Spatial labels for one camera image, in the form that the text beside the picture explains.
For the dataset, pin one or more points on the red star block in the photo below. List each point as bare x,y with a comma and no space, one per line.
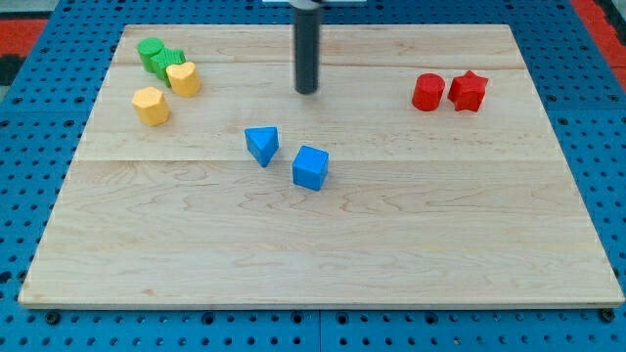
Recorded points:
467,91

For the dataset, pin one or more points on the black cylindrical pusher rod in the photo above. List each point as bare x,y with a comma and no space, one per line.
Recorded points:
306,40

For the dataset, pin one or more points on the yellow heart block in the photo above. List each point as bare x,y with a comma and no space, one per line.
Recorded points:
184,79

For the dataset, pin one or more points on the green star block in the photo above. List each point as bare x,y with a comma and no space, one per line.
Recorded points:
163,59

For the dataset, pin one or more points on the blue triangle block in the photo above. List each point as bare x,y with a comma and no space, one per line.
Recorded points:
262,143

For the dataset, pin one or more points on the red cylinder block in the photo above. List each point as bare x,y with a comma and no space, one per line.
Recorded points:
428,91

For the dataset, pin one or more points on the blue cube block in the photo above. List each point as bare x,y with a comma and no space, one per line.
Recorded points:
310,168

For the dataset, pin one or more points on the yellow hexagon block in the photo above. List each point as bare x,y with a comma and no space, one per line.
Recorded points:
150,105

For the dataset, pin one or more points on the light wooden board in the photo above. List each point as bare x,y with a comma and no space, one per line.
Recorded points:
427,210

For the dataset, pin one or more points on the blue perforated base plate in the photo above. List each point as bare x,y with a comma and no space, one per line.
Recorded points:
47,106

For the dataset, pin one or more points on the green cylinder block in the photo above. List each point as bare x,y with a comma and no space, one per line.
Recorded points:
146,49

